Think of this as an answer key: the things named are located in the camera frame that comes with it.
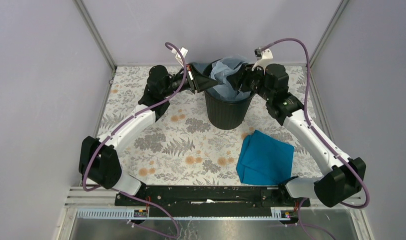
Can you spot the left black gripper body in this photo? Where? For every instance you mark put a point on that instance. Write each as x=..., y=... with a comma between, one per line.
x=175, y=83

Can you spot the bright blue folded cloth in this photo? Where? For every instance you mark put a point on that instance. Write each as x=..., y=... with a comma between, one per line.
x=264, y=161

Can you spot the black plastic trash bin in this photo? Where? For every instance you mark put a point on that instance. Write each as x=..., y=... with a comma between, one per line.
x=226, y=107

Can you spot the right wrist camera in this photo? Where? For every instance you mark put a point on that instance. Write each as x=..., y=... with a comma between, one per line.
x=264, y=58

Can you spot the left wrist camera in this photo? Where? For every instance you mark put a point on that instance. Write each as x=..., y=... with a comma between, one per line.
x=180, y=55

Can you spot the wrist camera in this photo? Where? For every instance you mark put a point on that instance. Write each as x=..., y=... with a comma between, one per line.
x=264, y=58
x=180, y=55

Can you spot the floral patterned table mat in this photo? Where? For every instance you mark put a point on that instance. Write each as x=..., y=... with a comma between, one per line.
x=183, y=147

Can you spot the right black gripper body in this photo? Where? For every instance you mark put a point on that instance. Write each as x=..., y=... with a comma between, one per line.
x=257, y=85

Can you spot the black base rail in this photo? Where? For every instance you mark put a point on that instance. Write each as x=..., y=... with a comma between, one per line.
x=209, y=201

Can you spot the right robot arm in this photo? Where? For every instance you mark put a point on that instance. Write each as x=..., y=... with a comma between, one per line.
x=342, y=176

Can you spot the grey-blue crumpled cloth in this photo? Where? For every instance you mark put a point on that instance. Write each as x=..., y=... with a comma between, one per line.
x=200, y=66

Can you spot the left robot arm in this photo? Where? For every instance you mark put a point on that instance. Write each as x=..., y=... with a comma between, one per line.
x=99, y=159

